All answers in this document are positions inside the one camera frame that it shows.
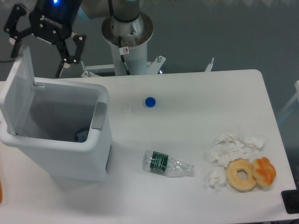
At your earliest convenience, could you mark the large crumpled white tissue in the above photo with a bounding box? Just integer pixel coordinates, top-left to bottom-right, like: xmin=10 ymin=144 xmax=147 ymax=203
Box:
xmin=208 ymin=132 xmax=266 ymax=168

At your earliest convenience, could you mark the clear green-label plastic bottle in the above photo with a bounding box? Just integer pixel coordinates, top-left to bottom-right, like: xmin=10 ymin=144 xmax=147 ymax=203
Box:
xmin=142 ymin=150 xmax=194 ymax=178

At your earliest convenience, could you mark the white trash can body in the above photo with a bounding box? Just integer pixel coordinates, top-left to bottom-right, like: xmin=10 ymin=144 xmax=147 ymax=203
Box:
xmin=0 ymin=78 xmax=112 ymax=181

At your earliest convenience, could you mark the small crumpled white tissue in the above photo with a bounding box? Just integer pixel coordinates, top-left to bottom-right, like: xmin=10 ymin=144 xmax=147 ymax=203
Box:
xmin=208 ymin=167 xmax=227 ymax=192

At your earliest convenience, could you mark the black device at corner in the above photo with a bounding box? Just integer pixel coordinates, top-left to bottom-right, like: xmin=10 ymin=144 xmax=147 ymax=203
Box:
xmin=281 ymin=189 xmax=299 ymax=214

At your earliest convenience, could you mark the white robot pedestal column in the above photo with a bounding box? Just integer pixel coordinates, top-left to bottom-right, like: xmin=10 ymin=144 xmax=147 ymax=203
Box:
xmin=101 ymin=12 xmax=153 ymax=76

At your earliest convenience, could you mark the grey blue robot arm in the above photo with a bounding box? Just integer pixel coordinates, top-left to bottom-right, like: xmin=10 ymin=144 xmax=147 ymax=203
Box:
xmin=3 ymin=0 xmax=140 ymax=77

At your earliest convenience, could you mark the blue bottle cap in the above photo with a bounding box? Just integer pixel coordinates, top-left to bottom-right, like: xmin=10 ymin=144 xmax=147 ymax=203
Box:
xmin=144 ymin=97 xmax=156 ymax=108

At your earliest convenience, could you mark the white frame at right edge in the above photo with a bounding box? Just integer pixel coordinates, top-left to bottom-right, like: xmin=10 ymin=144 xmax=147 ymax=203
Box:
xmin=277 ymin=80 xmax=299 ymax=126

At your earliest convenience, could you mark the orange twisted bread roll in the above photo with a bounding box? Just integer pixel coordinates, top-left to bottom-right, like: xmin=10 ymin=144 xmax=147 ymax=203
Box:
xmin=252 ymin=157 xmax=276 ymax=187

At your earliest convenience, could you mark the white metal base frame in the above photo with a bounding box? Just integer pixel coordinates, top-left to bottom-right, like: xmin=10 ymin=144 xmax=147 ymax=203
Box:
xmin=80 ymin=55 xmax=215 ymax=78

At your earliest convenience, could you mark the bottle inside trash can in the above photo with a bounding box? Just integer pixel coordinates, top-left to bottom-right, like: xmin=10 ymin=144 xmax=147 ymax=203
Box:
xmin=74 ymin=128 xmax=89 ymax=143

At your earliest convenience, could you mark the black cable on pedestal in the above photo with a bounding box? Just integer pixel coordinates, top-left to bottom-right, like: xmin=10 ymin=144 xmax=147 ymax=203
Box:
xmin=117 ymin=35 xmax=131 ymax=76

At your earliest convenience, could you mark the plain ring donut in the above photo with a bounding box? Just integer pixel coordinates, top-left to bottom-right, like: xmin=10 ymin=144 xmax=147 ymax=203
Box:
xmin=226 ymin=159 xmax=256 ymax=192

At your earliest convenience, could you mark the white trash can lid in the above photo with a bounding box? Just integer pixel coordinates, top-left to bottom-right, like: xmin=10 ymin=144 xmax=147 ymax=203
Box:
xmin=0 ymin=46 xmax=36 ymax=135

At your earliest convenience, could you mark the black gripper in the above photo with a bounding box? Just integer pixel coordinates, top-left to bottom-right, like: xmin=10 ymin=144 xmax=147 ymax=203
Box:
xmin=3 ymin=0 xmax=86 ymax=78

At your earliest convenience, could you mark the white bottle cap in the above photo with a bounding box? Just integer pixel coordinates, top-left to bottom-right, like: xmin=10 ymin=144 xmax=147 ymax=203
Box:
xmin=122 ymin=105 xmax=133 ymax=114

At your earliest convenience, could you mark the orange object at left edge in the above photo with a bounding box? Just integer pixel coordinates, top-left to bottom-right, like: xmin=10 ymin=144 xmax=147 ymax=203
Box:
xmin=0 ymin=175 xmax=3 ymax=204

